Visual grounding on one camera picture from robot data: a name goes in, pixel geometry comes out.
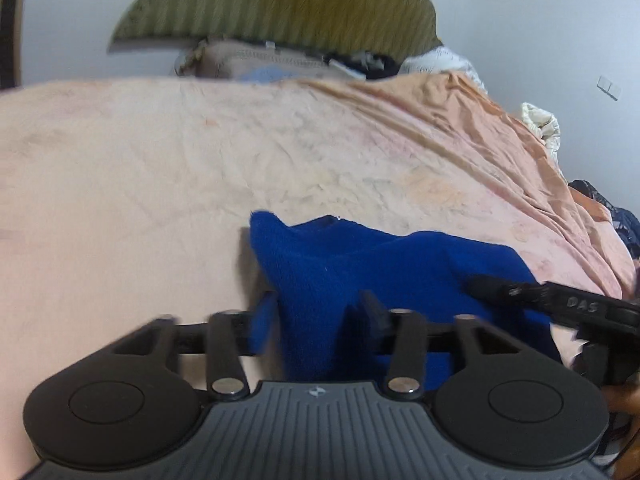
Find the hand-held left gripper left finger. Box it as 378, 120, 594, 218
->
111, 290, 281, 402

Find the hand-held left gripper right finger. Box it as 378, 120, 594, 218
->
358, 290, 522, 402

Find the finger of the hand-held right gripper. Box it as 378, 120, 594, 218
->
465, 275, 553, 313

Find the blue knit garment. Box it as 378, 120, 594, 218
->
249, 210, 563, 383

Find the person's right hand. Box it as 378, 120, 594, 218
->
605, 382, 640, 480

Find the dark patterned cloth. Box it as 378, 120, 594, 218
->
567, 179, 640, 261

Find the white crumpled cloth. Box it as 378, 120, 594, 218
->
520, 102, 563, 161

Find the pink bed sheet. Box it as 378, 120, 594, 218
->
0, 71, 637, 480

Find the white lace cloth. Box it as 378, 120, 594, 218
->
400, 46, 488, 95

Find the light blue cloth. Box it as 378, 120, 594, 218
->
240, 66, 301, 83

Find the pinkish beige pillow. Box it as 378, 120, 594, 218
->
175, 40, 351, 81

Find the olive green striped cloth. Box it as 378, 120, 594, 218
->
107, 0, 443, 56

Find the wooden board with striped end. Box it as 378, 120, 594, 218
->
0, 0, 28, 92

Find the white wall socket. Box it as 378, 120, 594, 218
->
597, 74, 623, 100

